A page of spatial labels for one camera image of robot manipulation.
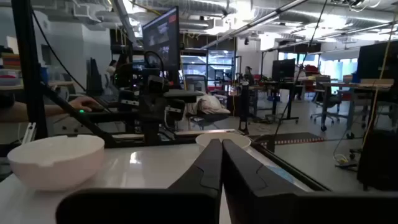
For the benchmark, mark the person's hand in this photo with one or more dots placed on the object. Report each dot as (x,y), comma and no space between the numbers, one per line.
(81,102)

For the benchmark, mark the black diagonal frame brace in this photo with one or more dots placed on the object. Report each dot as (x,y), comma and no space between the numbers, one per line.
(77,116)

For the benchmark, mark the person's forearm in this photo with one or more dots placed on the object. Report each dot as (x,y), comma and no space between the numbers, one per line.
(28,112)

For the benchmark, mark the wooden top desk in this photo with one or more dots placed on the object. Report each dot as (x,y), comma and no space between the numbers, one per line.
(360,85)

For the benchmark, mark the large white bowl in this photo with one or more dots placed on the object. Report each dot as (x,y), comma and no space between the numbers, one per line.
(57,163)

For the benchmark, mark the person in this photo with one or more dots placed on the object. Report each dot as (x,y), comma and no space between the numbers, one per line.
(112,70)

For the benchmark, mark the black vertical frame post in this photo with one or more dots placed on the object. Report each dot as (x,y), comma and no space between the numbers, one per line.
(29,68)

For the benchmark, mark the black monitor on stand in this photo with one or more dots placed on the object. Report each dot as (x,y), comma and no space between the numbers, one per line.
(283,70)

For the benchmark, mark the large black computer monitor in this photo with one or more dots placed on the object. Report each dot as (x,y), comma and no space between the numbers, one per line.
(163,37)

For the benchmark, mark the black computer mouse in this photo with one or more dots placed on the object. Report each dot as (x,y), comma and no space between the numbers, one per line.
(97,109)

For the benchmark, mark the black floor mat striped edge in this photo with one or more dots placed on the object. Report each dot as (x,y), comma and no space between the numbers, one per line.
(289,137)

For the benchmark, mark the beige cloth on chair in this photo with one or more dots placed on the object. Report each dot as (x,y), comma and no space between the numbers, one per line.
(210,105)

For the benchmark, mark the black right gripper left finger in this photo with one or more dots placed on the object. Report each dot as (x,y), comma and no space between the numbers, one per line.
(192,205)

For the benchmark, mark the black cylinder stand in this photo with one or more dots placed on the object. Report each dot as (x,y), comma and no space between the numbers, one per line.
(244,105)

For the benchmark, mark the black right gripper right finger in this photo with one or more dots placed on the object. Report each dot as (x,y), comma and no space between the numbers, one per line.
(264,202)

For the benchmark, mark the black floor cabinet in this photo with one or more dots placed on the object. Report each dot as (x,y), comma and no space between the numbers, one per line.
(379,161)

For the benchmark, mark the grey office chair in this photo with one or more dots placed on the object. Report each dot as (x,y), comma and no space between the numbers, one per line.
(196,82)

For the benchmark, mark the shelf with coloured bins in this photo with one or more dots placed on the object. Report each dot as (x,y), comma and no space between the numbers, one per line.
(11,67)

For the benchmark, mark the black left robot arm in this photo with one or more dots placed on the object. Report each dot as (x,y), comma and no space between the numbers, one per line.
(152,124)

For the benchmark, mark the black wheeled office chair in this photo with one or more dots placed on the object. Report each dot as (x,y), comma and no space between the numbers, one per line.
(326,99)

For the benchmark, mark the small white bowl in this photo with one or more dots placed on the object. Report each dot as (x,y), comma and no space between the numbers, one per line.
(208,139)

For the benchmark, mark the big dark display screen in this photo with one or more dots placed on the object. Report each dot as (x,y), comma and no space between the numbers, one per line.
(376,60)

